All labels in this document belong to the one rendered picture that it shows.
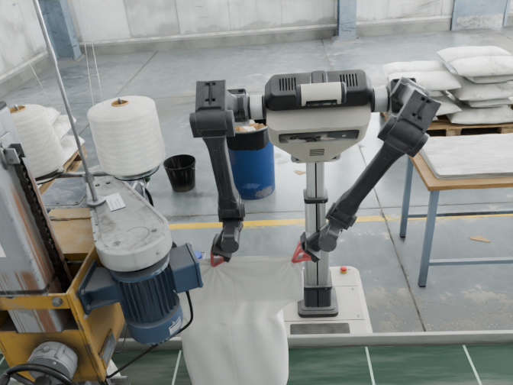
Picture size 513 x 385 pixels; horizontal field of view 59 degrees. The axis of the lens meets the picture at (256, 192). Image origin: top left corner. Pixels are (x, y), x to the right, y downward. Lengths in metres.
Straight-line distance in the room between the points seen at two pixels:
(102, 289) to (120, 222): 0.17
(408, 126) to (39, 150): 0.91
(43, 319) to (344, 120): 1.15
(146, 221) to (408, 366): 1.38
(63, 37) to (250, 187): 6.90
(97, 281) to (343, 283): 1.70
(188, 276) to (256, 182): 2.66
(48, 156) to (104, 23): 8.77
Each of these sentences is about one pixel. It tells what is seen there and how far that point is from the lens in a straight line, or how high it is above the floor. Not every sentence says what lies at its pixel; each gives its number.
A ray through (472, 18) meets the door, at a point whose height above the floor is 0.19.
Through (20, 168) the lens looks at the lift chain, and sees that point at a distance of 1.05.
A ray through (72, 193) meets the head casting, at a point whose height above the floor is 1.34.
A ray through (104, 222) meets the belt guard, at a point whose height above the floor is 1.42.
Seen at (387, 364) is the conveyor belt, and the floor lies 0.38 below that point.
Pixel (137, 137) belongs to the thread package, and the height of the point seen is 1.63.
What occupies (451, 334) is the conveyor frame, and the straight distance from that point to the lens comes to 2.26.
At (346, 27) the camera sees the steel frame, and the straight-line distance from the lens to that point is 9.01.
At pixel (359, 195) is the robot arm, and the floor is 1.33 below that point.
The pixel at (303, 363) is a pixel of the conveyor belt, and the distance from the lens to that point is 2.11.
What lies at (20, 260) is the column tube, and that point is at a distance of 1.13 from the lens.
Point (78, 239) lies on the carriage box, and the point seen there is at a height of 1.33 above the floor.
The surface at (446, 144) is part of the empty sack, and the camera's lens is 3.03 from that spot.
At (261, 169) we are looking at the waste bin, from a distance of 3.76.
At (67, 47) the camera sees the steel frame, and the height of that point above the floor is 0.23.
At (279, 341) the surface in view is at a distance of 1.78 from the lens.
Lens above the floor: 2.03
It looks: 31 degrees down
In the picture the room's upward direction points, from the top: 5 degrees counter-clockwise
